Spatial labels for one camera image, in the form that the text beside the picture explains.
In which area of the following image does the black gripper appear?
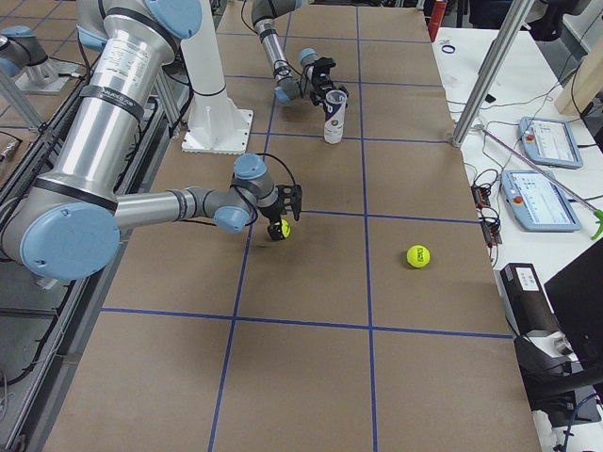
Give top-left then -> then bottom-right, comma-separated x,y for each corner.
261,209 -> 288,241
310,75 -> 349,109

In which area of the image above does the yellow tennis ball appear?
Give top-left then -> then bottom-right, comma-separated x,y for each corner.
275,218 -> 291,240
406,244 -> 431,268

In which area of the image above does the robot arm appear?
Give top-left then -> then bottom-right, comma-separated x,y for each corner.
252,0 -> 349,111
1,1 -> 288,281

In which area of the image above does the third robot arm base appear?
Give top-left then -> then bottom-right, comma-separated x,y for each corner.
1,25 -> 81,95

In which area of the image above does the red cylinder tube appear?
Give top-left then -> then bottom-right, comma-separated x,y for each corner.
428,0 -> 448,42

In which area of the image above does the teach pendant far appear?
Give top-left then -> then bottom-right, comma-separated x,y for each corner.
519,117 -> 583,170

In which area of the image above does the teach pendant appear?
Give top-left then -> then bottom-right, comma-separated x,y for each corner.
519,117 -> 583,170
500,170 -> 581,233

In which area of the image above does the teach pendant near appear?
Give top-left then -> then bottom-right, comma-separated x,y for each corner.
500,170 -> 581,233

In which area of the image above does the black box with label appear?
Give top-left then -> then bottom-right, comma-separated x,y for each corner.
499,263 -> 559,336

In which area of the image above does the reacher grabber stick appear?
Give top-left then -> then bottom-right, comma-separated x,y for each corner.
476,125 -> 602,240

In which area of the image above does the black monitor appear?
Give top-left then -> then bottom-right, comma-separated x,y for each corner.
545,240 -> 602,365

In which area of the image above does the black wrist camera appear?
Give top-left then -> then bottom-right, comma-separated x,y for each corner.
313,56 -> 336,79

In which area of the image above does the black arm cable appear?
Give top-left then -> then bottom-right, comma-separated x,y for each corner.
270,58 -> 317,98

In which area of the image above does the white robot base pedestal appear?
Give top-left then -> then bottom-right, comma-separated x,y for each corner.
181,1 -> 253,154

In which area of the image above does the aluminium frame post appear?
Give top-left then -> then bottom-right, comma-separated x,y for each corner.
450,0 -> 534,148

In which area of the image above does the electronics board with wires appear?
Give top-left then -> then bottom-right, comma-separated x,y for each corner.
470,169 -> 502,249

